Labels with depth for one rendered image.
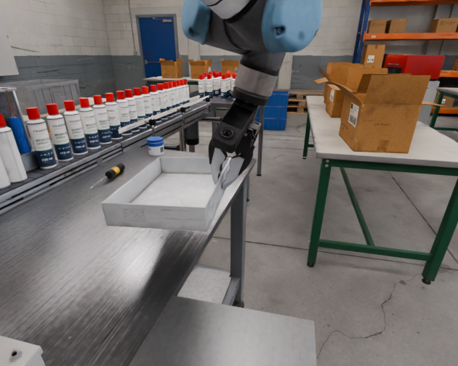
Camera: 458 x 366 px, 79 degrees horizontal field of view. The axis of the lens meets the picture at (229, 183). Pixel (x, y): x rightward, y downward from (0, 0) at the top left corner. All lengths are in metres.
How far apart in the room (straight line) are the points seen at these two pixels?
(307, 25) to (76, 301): 0.57
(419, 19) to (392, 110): 6.67
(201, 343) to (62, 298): 0.28
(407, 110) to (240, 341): 1.36
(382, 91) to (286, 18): 1.23
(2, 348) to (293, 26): 0.50
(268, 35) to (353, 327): 1.52
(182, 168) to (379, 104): 1.08
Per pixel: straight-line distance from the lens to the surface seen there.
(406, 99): 1.60
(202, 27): 0.46
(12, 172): 1.07
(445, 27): 7.59
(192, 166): 0.76
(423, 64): 5.49
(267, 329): 0.52
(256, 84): 0.53
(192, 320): 0.53
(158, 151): 1.28
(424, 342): 1.78
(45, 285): 0.68
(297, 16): 0.35
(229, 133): 0.49
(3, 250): 0.84
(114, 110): 1.37
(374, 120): 1.58
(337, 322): 1.69
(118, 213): 0.57
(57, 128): 1.16
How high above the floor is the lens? 1.24
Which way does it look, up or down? 25 degrees down
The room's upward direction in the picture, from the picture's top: straight up
